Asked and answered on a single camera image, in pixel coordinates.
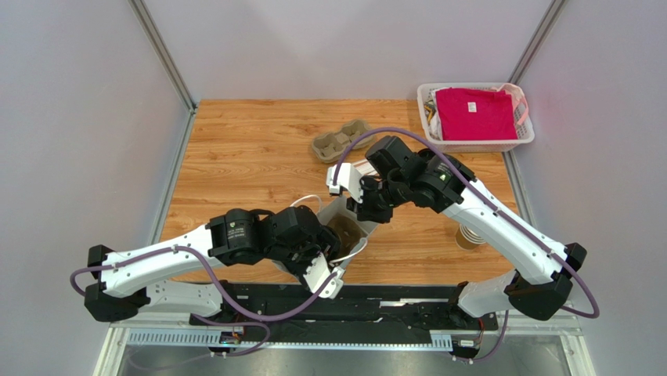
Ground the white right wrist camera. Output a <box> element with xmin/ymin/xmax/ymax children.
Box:
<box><xmin>326</xmin><ymin>163</ymin><xmax>363</xmax><ymax>204</ymax></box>

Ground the cardboard cup carrier tray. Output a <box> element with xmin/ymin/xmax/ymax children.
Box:
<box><xmin>311</xmin><ymin>119</ymin><xmax>372</xmax><ymax>164</ymax></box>

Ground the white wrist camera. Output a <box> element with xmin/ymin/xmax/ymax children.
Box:
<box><xmin>326</xmin><ymin>163</ymin><xmax>363</xmax><ymax>204</ymax></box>
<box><xmin>302</xmin><ymin>255</ymin><xmax>345</xmax><ymax>299</ymax></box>

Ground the left aluminium corner post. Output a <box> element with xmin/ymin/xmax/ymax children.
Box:
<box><xmin>128</xmin><ymin>0</ymin><xmax>197</xmax><ymax>114</ymax></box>

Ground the white plastic basket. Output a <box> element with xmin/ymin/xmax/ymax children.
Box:
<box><xmin>416</xmin><ymin>82</ymin><xmax>535</xmax><ymax>154</ymax></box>

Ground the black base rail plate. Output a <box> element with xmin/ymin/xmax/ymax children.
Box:
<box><xmin>189</xmin><ymin>285</ymin><xmax>501</xmax><ymax>346</ymax></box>

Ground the stack of black lids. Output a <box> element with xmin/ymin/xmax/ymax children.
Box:
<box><xmin>417</xmin><ymin>148</ymin><xmax>436</xmax><ymax>161</ymax></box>

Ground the aluminium corner post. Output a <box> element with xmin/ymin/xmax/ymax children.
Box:
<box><xmin>128</xmin><ymin>0</ymin><xmax>197</xmax><ymax>114</ymax></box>
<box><xmin>508</xmin><ymin>0</ymin><xmax>568</xmax><ymax>85</ymax></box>

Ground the right aluminium corner post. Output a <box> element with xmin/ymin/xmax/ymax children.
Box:
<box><xmin>508</xmin><ymin>0</ymin><xmax>568</xmax><ymax>85</ymax></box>

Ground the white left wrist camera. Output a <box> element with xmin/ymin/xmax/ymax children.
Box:
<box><xmin>302</xmin><ymin>255</ymin><xmax>345</xmax><ymax>299</ymax></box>

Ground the pink folded cloth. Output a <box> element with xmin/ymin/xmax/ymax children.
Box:
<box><xmin>434</xmin><ymin>88</ymin><xmax>517</xmax><ymax>141</ymax></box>

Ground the stack of paper cups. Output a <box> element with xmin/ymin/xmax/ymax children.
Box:
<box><xmin>455</xmin><ymin>224</ymin><xmax>486</xmax><ymax>251</ymax></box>

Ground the white wrapped straw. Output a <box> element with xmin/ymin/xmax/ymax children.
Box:
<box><xmin>352</xmin><ymin>159</ymin><xmax>377</xmax><ymax>175</ymax></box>

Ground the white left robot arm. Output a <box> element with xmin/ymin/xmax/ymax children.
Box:
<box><xmin>70</xmin><ymin>206</ymin><xmax>344</xmax><ymax>323</ymax></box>

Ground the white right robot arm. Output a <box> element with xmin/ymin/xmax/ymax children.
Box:
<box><xmin>326</xmin><ymin>130</ymin><xmax>587</xmax><ymax>321</ymax></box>

